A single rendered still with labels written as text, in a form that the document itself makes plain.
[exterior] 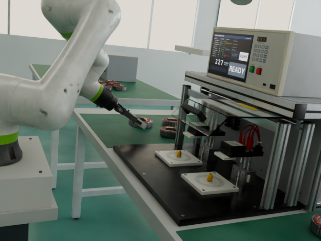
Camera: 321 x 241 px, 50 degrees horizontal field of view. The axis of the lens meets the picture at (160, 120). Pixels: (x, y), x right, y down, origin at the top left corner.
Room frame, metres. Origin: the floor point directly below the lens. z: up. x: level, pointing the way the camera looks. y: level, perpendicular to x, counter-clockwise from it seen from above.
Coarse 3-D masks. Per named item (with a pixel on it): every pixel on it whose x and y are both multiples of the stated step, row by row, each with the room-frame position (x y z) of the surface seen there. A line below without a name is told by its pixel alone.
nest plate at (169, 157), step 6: (174, 150) 1.44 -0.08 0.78; (180, 150) 1.45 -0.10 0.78; (162, 156) 1.35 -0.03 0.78; (168, 156) 1.35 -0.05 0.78; (174, 156) 1.36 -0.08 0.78; (186, 156) 1.38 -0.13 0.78; (192, 156) 1.39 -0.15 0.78; (168, 162) 1.29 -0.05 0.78; (174, 162) 1.30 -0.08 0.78; (180, 162) 1.30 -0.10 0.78; (186, 162) 1.31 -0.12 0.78; (192, 162) 1.32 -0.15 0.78; (198, 162) 1.33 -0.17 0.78
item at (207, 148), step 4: (200, 144) 1.45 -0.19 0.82; (208, 144) 1.45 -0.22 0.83; (200, 148) 1.45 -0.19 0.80; (204, 148) 1.42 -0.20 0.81; (208, 148) 1.40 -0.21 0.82; (212, 148) 1.41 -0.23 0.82; (216, 148) 1.41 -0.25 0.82; (200, 152) 1.45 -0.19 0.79; (204, 152) 1.42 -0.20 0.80; (208, 152) 1.39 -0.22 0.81; (212, 152) 1.40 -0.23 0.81; (204, 156) 1.41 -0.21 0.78; (208, 156) 1.39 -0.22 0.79; (212, 156) 1.40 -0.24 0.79; (216, 156) 1.41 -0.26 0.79; (208, 160) 1.39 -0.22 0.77; (212, 160) 1.40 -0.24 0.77; (216, 160) 1.41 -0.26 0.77
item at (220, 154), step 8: (224, 144) 1.18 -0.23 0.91; (232, 144) 1.17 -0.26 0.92; (240, 144) 1.18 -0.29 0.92; (216, 152) 1.18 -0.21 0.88; (224, 152) 1.17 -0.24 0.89; (232, 152) 1.15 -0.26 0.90; (240, 152) 1.16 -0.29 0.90; (248, 152) 1.18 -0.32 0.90; (256, 152) 1.19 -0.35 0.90; (240, 160) 1.23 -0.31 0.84; (248, 160) 1.20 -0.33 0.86; (248, 168) 1.19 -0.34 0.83
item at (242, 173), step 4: (236, 164) 1.24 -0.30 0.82; (232, 168) 1.24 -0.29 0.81; (236, 168) 1.22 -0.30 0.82; (244, 168) 1.21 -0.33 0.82; (232, 172) 1.23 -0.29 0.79; (236, 172) 1.21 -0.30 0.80; (244, 172) 1.18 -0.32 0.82; (248, 172) 1.18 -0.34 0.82; (252, 172) 1.19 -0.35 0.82; (232, 176) 1.23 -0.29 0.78; (236, 176) 1.21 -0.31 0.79; (240, 176) 1.19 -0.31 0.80; (244, 176) 1.17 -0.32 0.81; (252, 176) 1.19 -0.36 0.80; (240, 180) 1.19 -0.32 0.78; (244, 180) 1.17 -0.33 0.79; (252, 180) 1.19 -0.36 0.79; (240, 184) 1.18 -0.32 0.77; (244, 184) 1.17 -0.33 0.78; (248, 184) 1.18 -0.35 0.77; (252, 184) 1.19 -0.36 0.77
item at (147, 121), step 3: (138, 117) 1.74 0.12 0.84; (141, 117) 1.75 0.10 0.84; (129, 120) 1.68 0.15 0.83; (144, 120) 1.73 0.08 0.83; (147, 120) 1.70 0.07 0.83; (150, 120) 1.72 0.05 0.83; (129, 123) 1.67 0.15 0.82; (132, 123) 1.66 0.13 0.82; (147, 123) 1.67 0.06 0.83; (150, 123) 1.70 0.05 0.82; (132, 126) 1.66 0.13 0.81; (135, 126) 1.65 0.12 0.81; (138, 126) 1.65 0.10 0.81; (147, 126) 1.67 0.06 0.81
